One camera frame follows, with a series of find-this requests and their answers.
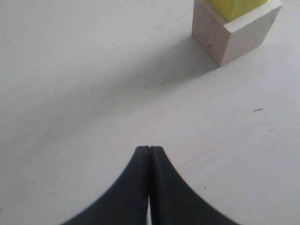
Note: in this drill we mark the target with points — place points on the large light wooden cube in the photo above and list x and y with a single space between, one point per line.
226 41

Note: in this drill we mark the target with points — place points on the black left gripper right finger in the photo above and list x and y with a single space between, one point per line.
173 201

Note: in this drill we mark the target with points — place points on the yellow painted cube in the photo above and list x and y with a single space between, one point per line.
233 9

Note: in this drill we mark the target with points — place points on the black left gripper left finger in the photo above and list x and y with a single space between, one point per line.
126 201

